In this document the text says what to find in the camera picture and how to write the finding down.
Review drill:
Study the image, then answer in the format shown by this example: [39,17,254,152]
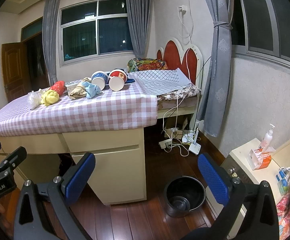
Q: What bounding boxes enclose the grey curtain middle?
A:
[126,0,153,58]

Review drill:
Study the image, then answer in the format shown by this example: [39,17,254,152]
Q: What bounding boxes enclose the blue paper cup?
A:
[91,71,109,90]

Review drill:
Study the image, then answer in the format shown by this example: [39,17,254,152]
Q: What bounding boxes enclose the pink checkered tablecloth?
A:
[0,82,157,137]

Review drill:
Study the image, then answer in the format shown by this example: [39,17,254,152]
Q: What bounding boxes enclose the red heart headboard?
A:
[156,37,203,88]

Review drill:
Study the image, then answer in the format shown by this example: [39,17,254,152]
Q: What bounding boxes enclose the right side window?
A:
[231,0,290,69]

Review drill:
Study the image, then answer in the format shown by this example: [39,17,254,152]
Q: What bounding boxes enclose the white power strip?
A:
[159,139,173,149]

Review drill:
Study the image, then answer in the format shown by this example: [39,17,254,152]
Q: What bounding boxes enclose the cream safe cabinet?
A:
[206,138,282,239]

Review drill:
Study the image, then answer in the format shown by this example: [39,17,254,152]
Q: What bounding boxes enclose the beige cloth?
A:
[67,77,91,100]

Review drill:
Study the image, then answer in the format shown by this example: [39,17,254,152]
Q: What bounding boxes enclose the red paper cup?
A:
[109,69,128,92]

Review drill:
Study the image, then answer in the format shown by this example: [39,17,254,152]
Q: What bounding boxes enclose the white pump bottle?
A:
[259,124,275,151]

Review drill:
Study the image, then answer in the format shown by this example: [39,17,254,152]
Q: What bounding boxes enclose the green white carton box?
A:
[65,82,82,96]

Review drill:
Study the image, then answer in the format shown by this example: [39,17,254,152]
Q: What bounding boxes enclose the grey curtain left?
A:
[42,0,61,86]

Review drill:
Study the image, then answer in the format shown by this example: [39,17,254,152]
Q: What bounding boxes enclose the red plastic bag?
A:
[50,81,66,96]

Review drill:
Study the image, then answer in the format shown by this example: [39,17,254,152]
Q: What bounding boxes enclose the brown wooden door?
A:
[1,42,32,102]

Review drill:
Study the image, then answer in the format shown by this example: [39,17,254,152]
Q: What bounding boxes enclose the wall power adapter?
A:
[178,5,187,15]

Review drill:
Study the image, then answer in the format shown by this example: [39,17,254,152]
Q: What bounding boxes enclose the orange tissue pack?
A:
[246,147,276,170]

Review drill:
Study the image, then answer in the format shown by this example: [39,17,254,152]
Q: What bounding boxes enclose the yellow bag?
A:
[41,89,60,106]

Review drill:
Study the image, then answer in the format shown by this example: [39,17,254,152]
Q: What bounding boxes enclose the grey curtain right tied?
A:
[197,0,234,137]

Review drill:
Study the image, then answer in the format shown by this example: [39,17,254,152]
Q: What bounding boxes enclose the white grid bed sheet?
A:
[128,68,192,95]

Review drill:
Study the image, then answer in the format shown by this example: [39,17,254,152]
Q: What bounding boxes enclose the colourful folded quilt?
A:
[127,58,168,73]

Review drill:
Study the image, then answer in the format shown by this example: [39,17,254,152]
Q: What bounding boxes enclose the window with white frame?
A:
[60,0,133,64]

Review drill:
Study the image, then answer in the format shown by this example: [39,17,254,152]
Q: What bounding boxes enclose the light blue cloth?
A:
[82,81,103,99]

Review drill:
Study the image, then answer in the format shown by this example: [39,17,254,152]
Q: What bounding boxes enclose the clear plastic bag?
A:
[28,89,43,110]

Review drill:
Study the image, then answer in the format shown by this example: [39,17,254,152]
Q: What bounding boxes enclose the black trash bin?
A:
[164,176,206,218]

